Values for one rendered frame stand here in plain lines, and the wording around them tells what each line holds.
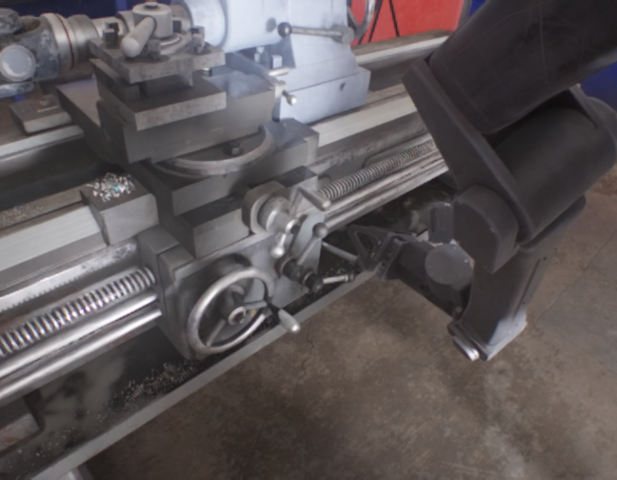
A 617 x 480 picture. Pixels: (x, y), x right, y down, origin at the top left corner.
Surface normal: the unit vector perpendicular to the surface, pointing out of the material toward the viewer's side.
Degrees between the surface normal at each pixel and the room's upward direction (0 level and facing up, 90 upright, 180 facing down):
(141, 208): 90
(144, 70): 90
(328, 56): 66
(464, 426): 0
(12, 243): 36
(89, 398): 0
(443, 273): 30
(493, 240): 120
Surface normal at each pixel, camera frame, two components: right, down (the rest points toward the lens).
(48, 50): 0.86, 0.38
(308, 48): 0.66, 0.20
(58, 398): 0.08, -0.76
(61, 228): 0.46, -0.32
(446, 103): 0.08, -0.01
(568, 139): -0.15, -0.29
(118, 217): 0.67, 0.52
